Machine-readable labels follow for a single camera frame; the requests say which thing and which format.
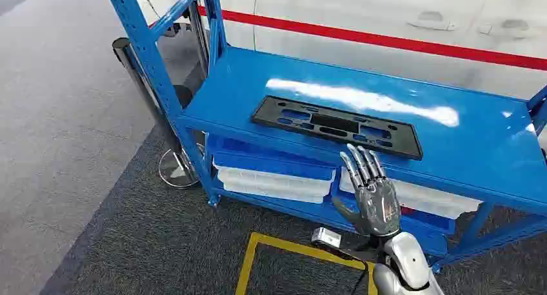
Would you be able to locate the chrome stanchion post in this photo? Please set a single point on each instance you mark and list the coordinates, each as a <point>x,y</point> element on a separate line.
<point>198,36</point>
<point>141,83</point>

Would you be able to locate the black plastic frame panel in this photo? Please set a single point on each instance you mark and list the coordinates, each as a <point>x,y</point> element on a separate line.
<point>333,123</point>

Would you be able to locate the white car with red stripe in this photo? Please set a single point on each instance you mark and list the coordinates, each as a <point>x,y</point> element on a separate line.
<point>384,11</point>

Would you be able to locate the blue metal shelving rack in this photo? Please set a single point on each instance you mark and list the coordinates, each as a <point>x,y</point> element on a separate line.
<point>470,156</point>

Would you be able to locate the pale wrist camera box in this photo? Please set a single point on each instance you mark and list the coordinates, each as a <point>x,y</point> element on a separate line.
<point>327,237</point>

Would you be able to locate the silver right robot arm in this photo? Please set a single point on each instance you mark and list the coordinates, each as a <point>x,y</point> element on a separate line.
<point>408,259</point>

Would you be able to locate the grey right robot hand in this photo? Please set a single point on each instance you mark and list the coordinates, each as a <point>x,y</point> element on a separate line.
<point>378,203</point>

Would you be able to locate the white plastic tray stack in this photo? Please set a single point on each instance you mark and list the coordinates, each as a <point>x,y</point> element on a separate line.
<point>431,199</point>
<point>273,186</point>

